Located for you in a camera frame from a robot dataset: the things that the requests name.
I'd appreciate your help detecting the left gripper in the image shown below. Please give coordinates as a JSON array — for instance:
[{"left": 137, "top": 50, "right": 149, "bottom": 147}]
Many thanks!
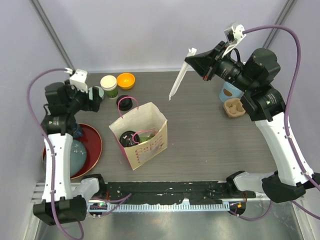
[{"left": 64, "top": 79, "right": 102, "bottom": 114}]

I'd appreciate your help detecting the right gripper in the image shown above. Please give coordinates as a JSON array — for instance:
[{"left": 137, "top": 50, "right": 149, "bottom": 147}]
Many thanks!
[{"left": 186, "top": 40, "right": 256, "bottom": 94}]

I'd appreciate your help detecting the white paper-wrapped straw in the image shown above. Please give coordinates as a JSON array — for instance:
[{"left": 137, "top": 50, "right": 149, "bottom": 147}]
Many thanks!
[{"left": 168, "top": 48, "right": 197, "bottom": 101}]

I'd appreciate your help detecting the kraft pink paper bag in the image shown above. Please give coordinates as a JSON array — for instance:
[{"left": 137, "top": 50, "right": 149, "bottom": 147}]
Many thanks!
[{"left": 109, "top": 102, "right": 168, "bottom": 171}]

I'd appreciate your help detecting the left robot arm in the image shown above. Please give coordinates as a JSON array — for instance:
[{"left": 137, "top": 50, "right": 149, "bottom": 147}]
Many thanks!
[{"left": 33, "top": 80, "right": 107, "bottom": 226}]

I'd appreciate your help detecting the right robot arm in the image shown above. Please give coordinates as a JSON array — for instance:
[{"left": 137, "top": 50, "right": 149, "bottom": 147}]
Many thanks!
[{"left": 184, "top": 41, "right": 320, "bottom": 203}]

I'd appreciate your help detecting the pale green bowl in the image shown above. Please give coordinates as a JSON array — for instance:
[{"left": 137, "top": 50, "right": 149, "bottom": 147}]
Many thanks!
[{"left": 98, "top": 86, "right": 105, "bottom": 100}]

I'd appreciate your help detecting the dark blue ceramic cup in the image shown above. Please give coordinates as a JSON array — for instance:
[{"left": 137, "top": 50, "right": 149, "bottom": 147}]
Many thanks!
[{"left": 73, "top": 123, "right": 83, "bottom": 139}]

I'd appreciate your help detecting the blue straw holder can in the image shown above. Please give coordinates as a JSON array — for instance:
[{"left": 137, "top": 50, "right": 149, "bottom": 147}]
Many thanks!
[{"left": 219, "top": 81, "right": 244, "bottom": 103}]

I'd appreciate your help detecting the red round tray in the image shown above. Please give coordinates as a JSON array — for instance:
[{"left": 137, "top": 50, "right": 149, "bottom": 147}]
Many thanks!
[{"left": 41, "top": 123, "right": 103, "bottom": 180}]

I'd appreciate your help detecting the orange bowl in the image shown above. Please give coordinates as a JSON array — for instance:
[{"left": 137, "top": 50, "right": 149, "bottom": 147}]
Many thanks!
[{"left": 116, "top": 72, "right": 136, "bottom": 90}]

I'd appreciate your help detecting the blue-grey ceramic plate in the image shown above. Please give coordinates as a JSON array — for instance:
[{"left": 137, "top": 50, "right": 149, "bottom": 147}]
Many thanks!
[{"left": 70, "top": 139, "right": 87, "bottom": 177}]

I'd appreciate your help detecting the brown cardboard cup carrier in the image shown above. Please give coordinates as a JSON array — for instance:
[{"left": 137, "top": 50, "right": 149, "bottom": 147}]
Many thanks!
[{"left": 223, "top": 98, "right": 246, "bottom": 118}]

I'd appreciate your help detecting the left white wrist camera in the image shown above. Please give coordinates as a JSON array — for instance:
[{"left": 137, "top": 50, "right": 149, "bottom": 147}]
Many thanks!
[{"left": 64, "top": 67, "right": 88, "bottom": 94}]

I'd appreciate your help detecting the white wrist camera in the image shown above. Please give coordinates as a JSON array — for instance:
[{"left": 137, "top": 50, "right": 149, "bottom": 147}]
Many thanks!
[
  {"left": 222, "top": 22, "right": 247, "bottom": 57},
  {"left": 64, "top": 67, "right": 88, "bottom": 94}
]

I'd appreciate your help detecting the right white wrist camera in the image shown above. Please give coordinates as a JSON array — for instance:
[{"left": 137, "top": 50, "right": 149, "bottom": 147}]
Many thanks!
[{"left": 222, "top": 22, "right": 247, "bottom": 57}]

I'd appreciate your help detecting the aluminium frame rail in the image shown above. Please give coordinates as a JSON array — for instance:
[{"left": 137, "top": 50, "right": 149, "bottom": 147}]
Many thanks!
[{"left": 31, "top": 180, "right": 306, "bottom": 213}]

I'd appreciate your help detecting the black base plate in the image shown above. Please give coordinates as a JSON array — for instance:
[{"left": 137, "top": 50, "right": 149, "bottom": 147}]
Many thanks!
[{"left": 94, "top": 181, "right": 256, "bottom": 205}]

